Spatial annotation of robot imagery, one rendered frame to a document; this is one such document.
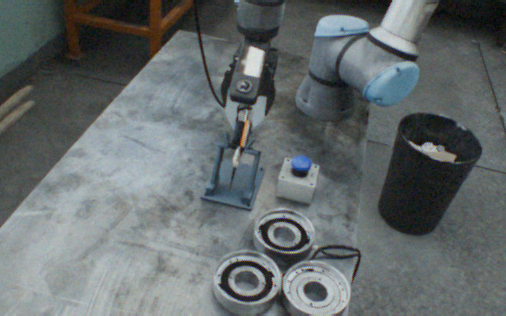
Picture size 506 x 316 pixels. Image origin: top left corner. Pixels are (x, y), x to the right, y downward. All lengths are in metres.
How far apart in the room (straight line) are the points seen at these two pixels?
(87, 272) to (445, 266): 1.58
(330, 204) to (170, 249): 0.33
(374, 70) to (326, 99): 0.18
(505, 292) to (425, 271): 0.32
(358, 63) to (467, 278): 1.26
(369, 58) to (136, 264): 0.62
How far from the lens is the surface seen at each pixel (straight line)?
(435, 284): 2.05
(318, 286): 0.82
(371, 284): 1.94
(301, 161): 0.95
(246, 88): 0.78
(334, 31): 1.13
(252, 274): 0.80
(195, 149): 1.06
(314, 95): 1.20
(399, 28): 1.06
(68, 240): 0.89
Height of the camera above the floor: 1.45
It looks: 39 degrees down
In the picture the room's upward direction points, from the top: 9 degrees clockwise
